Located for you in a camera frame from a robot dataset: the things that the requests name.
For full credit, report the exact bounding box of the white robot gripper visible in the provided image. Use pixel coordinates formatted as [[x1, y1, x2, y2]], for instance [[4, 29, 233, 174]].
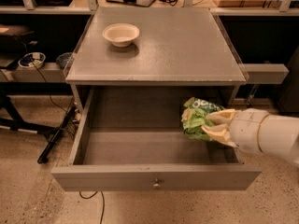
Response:
[[202, 108, 269, 154]]

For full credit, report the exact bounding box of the green rice chip bag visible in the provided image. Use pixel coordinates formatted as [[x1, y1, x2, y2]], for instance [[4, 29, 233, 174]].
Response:
[[181, 97, 224, 141]]

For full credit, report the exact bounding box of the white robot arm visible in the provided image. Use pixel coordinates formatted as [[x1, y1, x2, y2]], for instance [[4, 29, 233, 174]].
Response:
[[202, 108, 299, 167]]

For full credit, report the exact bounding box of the brass drawer knob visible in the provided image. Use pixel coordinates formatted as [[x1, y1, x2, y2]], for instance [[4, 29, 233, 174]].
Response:
[[152, 178, 162, 189]]

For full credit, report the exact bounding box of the open grey top drawer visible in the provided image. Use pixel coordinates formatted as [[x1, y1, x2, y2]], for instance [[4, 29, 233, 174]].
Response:
[[52, 87, 260, 191]]

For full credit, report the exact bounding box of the grey cabinet with top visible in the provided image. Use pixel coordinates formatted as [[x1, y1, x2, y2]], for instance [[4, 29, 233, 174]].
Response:
[[66, 7, 249, 109]]

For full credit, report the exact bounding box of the white paper bowl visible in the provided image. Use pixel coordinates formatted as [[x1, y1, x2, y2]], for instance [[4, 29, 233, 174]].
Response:
[[102, 23, 140, 48]]

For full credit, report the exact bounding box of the dark small bowl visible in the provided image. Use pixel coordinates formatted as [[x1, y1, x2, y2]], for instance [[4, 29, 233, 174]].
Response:
[[56, 52, 73, 68]]

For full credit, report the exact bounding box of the black stand leg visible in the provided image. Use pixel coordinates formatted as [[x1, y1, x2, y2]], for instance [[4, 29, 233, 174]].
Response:
[[37, 106, 76, 164]]

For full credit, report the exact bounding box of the black floor cable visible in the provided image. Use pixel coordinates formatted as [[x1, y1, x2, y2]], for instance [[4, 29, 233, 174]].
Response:
[[31, 58, 107, 224]]

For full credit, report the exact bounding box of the white bowl with cable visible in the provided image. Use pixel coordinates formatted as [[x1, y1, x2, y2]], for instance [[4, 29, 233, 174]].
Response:
[[18, 52, 46, 69]]

